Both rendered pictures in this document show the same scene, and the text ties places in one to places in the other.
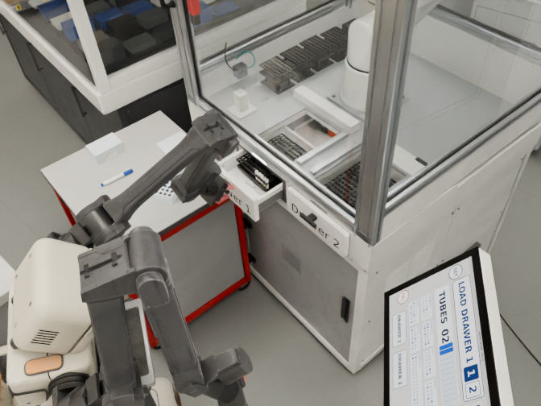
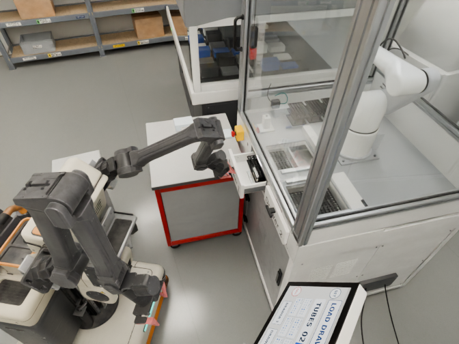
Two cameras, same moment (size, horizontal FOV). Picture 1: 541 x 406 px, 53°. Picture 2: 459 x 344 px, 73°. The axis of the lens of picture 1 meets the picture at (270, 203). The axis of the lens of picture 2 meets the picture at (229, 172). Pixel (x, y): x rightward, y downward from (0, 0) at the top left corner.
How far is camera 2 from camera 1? 39 cm
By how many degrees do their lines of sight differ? 15
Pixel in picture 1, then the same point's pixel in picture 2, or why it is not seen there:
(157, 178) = (162, 147)
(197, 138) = (192, 131)
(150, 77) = (227, 92)
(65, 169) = (158, 127)
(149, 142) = not seen: hidden behind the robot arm
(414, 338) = (285, 325)
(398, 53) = (341, 117)
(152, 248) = (70, 188)
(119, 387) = (59, 267)
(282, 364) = (235, 291)
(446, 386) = not seen: outside the picture
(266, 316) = (241, 257)
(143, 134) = not seen: hidden behind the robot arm
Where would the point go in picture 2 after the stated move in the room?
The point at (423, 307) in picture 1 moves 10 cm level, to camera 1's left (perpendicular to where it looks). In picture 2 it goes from (302, 306) to (274, 294)
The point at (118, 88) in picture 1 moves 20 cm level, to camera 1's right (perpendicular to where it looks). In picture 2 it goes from (205, 92) to (231, 98)
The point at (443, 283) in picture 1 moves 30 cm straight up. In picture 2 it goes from (323, 297) to (350, 248)
